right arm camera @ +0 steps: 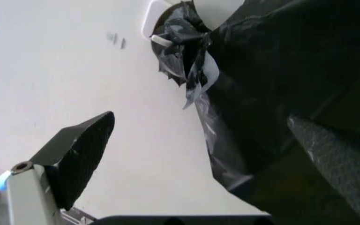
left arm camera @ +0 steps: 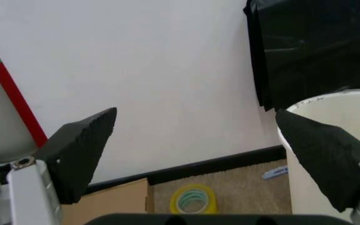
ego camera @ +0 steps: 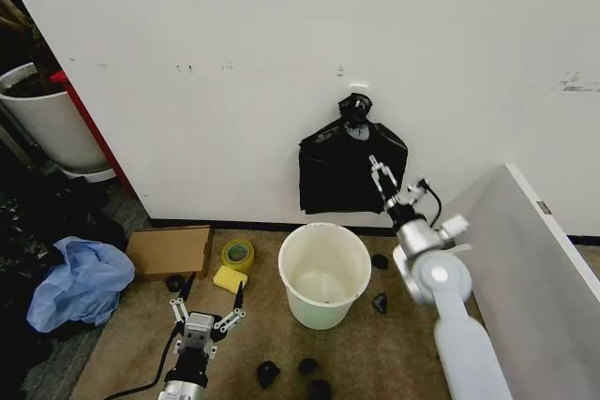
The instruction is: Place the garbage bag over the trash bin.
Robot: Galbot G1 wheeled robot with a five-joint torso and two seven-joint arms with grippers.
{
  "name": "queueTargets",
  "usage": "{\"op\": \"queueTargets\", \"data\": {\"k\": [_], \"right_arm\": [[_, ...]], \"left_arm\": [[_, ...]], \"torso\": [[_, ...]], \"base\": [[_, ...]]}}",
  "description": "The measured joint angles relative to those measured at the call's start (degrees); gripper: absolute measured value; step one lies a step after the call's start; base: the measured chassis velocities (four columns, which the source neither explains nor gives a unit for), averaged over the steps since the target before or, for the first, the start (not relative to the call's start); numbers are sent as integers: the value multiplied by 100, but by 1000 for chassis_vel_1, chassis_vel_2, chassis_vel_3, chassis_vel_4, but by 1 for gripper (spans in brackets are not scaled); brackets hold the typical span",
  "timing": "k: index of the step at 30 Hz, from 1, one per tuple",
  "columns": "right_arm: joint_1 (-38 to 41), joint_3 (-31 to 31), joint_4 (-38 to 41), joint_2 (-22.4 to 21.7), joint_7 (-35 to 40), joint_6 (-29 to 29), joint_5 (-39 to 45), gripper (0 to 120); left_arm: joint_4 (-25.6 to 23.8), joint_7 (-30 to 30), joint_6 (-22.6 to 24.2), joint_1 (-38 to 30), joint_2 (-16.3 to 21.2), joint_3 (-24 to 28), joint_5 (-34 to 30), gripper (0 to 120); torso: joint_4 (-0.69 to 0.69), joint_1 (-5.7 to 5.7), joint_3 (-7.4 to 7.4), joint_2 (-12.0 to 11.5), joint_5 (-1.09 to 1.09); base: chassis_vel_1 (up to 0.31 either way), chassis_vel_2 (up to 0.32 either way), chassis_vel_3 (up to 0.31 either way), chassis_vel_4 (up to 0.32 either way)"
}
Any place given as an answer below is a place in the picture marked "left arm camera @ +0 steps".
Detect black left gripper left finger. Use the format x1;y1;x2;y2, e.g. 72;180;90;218
5;107;118;225

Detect white cylinder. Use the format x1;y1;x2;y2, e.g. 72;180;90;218
0;63;39;164

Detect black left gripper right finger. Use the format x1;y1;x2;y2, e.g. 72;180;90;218
274;109;360;225

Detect brown cardboard box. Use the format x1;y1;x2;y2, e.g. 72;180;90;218
60;177;150;225

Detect yellow tape roll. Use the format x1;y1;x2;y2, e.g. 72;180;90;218
169;183;219;214

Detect black baseboard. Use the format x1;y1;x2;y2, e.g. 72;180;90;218
87;145;287;195

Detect white trash bin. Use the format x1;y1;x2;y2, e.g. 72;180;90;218
276;87;360;215

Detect red bar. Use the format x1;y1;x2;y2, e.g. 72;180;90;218
0;25;49;149

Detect black garbage bag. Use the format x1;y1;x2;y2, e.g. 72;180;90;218
242;0;360;112

